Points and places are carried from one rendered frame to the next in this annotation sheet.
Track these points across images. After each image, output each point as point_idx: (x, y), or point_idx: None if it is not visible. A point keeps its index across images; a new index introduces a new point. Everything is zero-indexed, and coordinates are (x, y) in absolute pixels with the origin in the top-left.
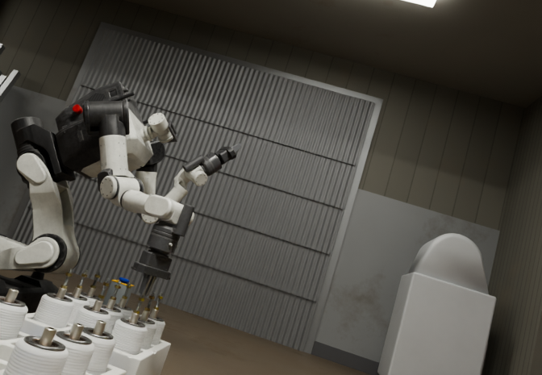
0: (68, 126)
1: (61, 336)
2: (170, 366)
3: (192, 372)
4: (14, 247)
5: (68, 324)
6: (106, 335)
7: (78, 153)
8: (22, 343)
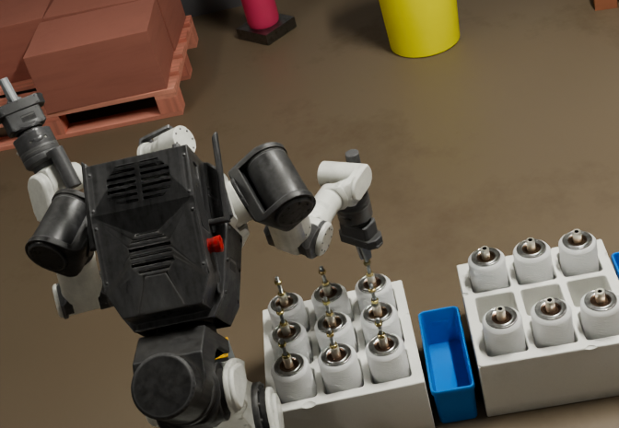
0: (224, 278)
1: (545, 248)
2: (104, 406)
3: (100, 383)
4: None
5: (367, 360)
6: (479, 253)
7: (239, 284)
8: (593, 244)
